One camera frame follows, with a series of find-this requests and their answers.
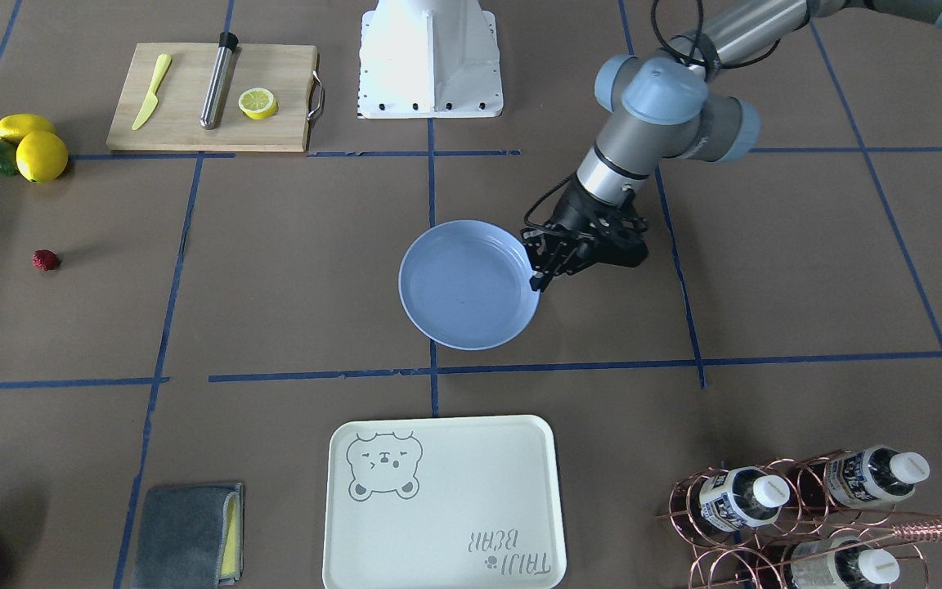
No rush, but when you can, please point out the bottle white cap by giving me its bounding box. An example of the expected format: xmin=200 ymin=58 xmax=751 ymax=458
xmin=759 ymin=536 xmax=901 ymax=588
xmin=688 ymin=466 xmax=792 ymax=539
xmin=796 ymin=445 xmax=931 ymax=510

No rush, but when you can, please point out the grey yellow folded cloth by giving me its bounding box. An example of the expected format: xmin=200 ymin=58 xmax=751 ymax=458
xmin=131 ymin=481 xmax=245 ymax=588

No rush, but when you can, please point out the copper wire bottle rack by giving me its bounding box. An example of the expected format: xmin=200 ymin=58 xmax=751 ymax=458
xmin=657 ymin=455 xmax=942 ymax=588

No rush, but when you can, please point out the cream bear tray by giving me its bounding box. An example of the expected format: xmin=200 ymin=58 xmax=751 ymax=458
xmin=322 ymin=415 xmax=567 ymax=588

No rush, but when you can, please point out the yellow lemon back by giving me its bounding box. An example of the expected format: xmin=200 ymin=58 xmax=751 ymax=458
xmin=0 ymin=113 xmax=56 ymax=146

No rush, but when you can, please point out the bottle lower white cap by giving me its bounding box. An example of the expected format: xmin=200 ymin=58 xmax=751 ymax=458
xmin=759 ymin=536 xmax=901 ymax=588

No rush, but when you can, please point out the wooden cutting board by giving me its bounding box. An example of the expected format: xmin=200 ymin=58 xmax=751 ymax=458
xmin=105 ymin=43 xmax=325 ymax=154

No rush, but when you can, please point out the red strawberry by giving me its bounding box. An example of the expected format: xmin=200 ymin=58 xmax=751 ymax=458
xmin=31 ymin=250 xmax=62 ymax=272

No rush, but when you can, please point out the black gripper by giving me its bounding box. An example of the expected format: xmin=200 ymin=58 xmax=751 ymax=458
xmin=521 ymin=178 xmax=649 ymax=292

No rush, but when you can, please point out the yellow lemon front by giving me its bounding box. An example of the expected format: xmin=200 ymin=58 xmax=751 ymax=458
xmin=16 ymin=130 xmax=69 ymax=183

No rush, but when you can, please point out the yellow plastic knife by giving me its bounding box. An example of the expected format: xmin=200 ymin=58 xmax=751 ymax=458
xmin=131 ymin=53 xmax=173 ymax=131

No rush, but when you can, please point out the blue plastic plate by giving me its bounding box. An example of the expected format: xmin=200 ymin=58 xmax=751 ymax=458
xmin=397 ymin=219 xmax=540 ymax=351

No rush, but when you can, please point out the half lemon slice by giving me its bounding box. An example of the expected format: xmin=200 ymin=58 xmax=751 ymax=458
xmin=238 ymin=87 xmax=278 ymax=120

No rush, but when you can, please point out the yellow lemon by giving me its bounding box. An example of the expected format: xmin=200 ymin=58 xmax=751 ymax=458
xmin=0 ymin=113 xmax=56 ymax=146
xmin=16 ymin=130 xmax=69 ymax=183

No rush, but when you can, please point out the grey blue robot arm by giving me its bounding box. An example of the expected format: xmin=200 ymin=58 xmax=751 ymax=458
xmin=521 ymin=1 xmax=942 ymax=292

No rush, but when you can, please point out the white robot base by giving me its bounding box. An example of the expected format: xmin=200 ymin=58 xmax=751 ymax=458
xmin=357 ymin=1 xmax=505 ymax=119

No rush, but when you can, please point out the steel cylinder black cap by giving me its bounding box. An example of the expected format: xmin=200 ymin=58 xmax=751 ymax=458
xmin=199 ymin=31 xmax=239 ymax=130

